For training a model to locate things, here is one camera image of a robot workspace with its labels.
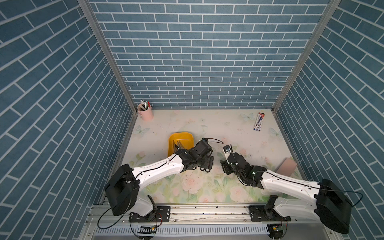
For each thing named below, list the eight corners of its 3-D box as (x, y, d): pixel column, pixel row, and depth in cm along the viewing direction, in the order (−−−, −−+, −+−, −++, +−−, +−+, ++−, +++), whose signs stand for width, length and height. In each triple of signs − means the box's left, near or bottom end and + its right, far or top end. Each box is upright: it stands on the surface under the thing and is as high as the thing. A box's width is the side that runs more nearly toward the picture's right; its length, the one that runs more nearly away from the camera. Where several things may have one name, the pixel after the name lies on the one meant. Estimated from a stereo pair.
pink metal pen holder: (140, 120, 116) (136, 110, 108) (142, 114, 120) (138, 104, 112) (152, 120, 116) (149, 111, 108) (154, 114, 120) (150, 104, 112)
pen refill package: (252, 129, 112) (253, 127, 110) (257, 113, 123) (258, 111, 121) (260, 132, 110) (261, 130, 108) (264, 115, 121) (265, 113, 119)
